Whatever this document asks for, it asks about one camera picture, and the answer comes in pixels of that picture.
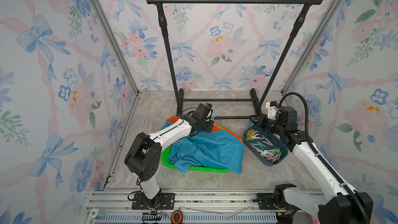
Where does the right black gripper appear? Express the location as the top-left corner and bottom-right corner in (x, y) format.
(249, 113), (284, 136)

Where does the light teal wire hanger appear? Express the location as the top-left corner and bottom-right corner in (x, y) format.
(206, 108), (218, 121)

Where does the dark teal clothespin bin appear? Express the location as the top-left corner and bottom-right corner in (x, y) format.
(243, 125), (289, 167)

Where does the teal t-shirt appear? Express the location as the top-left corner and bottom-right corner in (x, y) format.
(169, 130), (245, 175)

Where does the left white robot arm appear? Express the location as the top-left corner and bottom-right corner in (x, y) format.
(124, 103), (214, 205)

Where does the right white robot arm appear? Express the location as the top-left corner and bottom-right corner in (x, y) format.
(250, 106), (373, 224)

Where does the orange t-shirt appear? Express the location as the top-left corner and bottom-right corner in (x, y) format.
(161, 116), (243, 142)

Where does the green plastic tray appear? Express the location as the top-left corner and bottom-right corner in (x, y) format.
(161, 145), (229, 173)

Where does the black clothes rack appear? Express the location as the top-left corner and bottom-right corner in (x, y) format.
(146, 0), (323, 115)

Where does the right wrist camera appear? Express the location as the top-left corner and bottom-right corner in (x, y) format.
(265, 101), (278, 120)

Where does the black corrugated cable hose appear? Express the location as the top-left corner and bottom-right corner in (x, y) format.
(278, 91), (372, 224)

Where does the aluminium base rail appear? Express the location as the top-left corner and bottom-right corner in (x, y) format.
(79, 189), (327, 224)

